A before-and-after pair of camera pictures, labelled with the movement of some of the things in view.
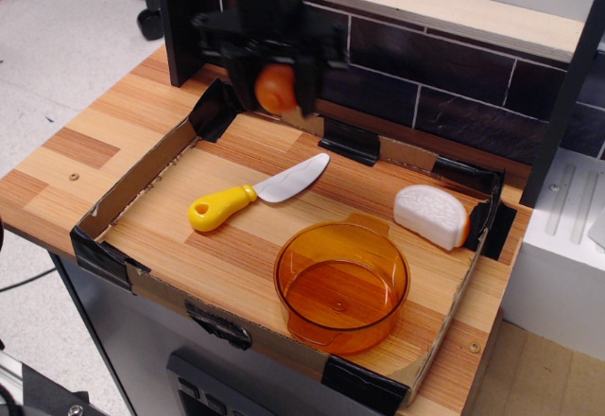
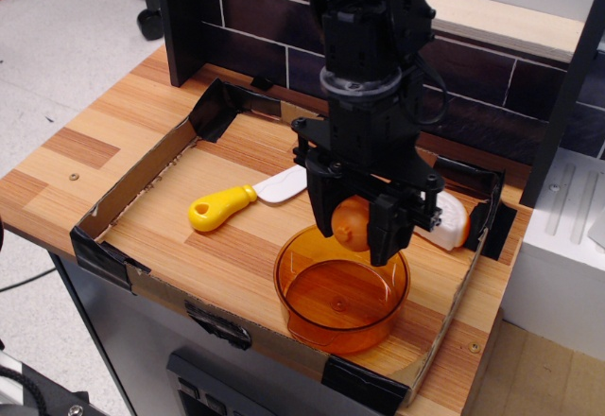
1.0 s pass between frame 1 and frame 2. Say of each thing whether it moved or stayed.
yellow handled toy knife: stayed
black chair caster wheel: stayed
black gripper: moved
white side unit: stayed
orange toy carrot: moved
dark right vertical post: stayed
